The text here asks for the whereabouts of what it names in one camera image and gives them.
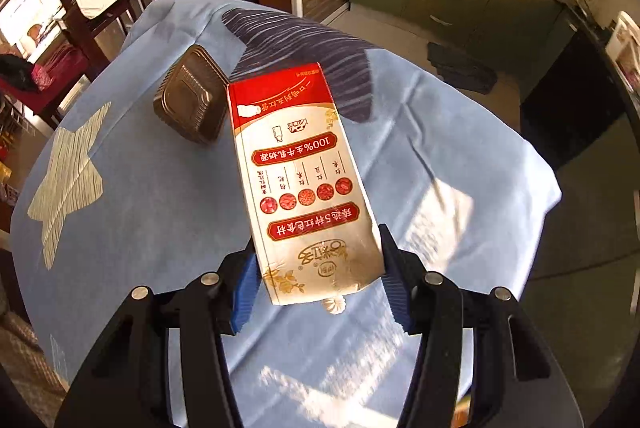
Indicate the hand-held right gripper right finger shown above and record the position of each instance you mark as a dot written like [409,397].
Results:
[400,308]

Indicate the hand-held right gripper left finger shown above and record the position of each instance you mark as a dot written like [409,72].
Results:
[245,293]

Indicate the red and white milk carton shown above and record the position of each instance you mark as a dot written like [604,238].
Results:
[305,183]

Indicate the blue star print tablecloth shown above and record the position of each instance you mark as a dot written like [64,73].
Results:
[150,208]

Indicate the brown plastic tray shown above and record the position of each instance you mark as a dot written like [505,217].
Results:
[190,98]

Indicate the woven chair seat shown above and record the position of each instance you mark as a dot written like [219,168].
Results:
[27,368]

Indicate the dark floor mat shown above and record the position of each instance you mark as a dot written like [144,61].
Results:
[462,68]

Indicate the pink bag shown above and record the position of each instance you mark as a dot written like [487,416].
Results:
[57,66]

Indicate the dark wooden chair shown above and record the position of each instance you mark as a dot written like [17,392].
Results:
[87,33]

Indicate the white printed plastic container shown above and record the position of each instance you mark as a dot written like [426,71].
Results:
[625,53]

